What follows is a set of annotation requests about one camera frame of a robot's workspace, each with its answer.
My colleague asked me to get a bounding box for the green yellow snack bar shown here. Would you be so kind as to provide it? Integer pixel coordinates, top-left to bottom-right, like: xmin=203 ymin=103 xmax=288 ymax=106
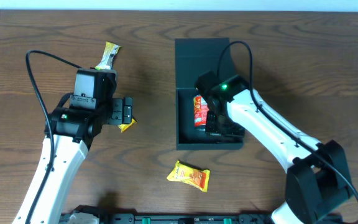
xmin=95 ymin=42 xmax=121 ymax=70

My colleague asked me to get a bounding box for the red Pringles can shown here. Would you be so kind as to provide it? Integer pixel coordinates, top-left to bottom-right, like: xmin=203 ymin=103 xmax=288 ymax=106
xmin=193 ymin=95 xmax=209 ymax=128

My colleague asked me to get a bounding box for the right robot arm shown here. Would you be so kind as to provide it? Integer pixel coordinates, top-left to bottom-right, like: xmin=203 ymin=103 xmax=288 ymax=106
xmin=195 ymin=72 xmax=354 ymax=223

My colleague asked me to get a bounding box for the small yellow snack packet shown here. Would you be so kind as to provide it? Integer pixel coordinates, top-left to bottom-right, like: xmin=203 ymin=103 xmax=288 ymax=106
xmin=118 ymin=118 xmax=137 ymax=133

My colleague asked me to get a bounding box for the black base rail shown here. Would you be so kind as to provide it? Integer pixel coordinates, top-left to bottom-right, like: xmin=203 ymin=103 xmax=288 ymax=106
xmin=58 ymin=205 xmax=273 ymax=224

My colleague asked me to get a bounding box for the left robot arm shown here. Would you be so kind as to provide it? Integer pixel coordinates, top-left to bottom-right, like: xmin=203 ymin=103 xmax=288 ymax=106
xmin=14 ymin=93 xmax=133 ymax=223

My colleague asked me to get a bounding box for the orange yellow snack bag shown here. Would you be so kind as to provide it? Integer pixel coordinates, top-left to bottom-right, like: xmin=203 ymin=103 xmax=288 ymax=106
xmin=167 ymin=161 xmax=210 ymax=192

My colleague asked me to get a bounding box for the dark green box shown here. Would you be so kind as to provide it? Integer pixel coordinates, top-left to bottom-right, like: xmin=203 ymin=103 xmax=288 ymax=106
xmin=175 ymin=38 xmax=244 ymax=151

